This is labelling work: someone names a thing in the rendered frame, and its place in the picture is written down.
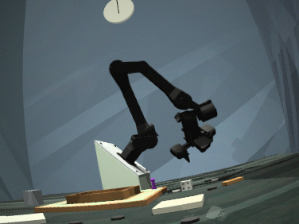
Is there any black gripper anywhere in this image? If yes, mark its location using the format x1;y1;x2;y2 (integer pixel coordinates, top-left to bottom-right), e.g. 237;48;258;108
170;124;216;163

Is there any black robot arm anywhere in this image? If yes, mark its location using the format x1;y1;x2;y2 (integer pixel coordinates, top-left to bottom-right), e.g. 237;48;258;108
109;60;217;166

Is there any cream flat rectangular block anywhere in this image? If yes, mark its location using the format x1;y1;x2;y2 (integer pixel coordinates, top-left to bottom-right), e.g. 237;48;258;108
152;194;204;215

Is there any white die with black pips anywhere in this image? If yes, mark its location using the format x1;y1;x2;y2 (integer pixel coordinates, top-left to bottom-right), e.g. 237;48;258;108
181;180;192;191

